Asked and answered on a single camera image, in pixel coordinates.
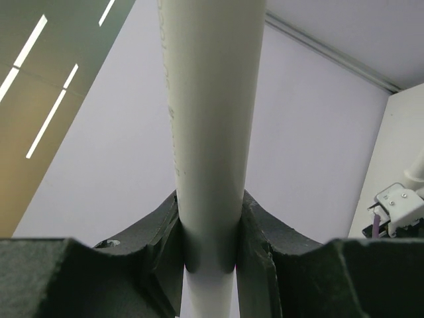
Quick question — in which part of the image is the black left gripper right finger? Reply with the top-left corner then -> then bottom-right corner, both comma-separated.
236,193 -> 423,317

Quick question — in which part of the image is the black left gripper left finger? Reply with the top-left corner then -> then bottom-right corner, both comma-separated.
1,193 -> 184,317

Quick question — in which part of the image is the white PVC pipe frame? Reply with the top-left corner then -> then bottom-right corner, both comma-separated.
158,1 -> 266,317

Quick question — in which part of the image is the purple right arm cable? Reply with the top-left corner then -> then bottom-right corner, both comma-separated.
372,214 -> 384,239

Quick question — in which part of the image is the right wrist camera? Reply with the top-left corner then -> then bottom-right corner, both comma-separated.
362,183 -> 423,239

